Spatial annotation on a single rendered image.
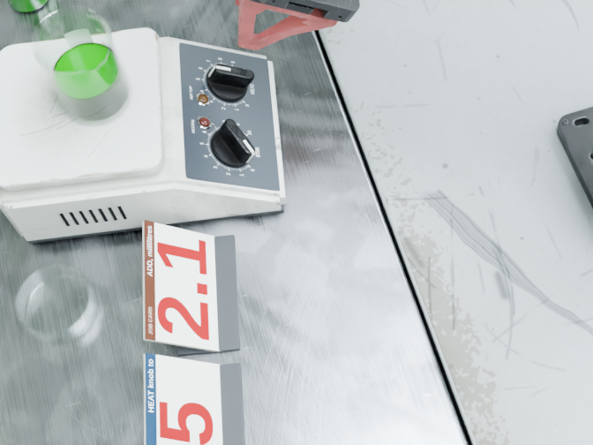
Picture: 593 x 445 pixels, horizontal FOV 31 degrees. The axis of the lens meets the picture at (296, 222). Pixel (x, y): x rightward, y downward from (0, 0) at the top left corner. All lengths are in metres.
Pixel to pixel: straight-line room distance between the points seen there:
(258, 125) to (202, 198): 0.07
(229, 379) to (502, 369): 0.19
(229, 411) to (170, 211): 0.15
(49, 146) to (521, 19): 0.39
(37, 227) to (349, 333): 0.24
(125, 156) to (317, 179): 0.15
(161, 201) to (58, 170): 0.07
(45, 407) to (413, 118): 0.35
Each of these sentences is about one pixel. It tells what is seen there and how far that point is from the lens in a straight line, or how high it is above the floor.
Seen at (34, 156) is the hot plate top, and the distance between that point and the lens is 0.76.
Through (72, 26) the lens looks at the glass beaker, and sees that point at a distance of 0.75.
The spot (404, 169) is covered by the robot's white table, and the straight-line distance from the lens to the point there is 0.82.
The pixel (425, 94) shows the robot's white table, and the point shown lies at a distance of 0.85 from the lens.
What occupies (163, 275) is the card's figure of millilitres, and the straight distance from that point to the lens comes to 0.76.
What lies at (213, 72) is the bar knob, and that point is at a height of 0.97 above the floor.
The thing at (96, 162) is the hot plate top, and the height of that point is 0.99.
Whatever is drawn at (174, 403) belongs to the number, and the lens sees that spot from 0.73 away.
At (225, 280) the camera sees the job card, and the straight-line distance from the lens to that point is 0.78.
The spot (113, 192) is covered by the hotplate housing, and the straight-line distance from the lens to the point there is 0.76.
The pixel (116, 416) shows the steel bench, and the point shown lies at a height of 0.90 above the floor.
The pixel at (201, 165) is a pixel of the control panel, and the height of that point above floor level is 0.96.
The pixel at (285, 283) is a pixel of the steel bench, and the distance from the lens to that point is 0.78.
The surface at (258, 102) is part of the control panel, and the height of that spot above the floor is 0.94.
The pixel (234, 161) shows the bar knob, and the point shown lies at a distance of 0.77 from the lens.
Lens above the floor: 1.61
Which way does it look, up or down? 63 degrees down
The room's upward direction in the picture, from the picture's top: 11 degrees counter-clockwise
